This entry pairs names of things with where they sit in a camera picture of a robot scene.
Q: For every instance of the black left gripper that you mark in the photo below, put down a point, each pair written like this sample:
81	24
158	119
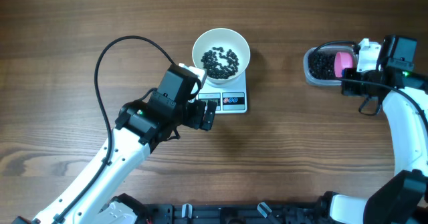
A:
196	120

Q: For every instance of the white round bowl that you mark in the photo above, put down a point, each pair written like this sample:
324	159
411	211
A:
226	38

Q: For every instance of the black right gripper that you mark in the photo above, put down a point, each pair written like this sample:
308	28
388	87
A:
348	88

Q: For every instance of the white digital kitchen scale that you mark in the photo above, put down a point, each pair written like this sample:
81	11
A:
230	96

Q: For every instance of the clear plastic container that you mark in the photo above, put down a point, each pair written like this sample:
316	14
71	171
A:
319	68

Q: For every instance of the pink scoop blue handle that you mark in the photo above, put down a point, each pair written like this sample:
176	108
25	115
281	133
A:
342	61

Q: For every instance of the black beans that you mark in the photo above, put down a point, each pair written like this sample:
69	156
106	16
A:
221	64

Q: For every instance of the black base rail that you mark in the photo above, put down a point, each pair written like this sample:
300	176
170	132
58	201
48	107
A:
261	213

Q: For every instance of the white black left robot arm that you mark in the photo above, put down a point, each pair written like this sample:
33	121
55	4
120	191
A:
139	128

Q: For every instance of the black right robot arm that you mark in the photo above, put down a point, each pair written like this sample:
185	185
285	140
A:
384	72

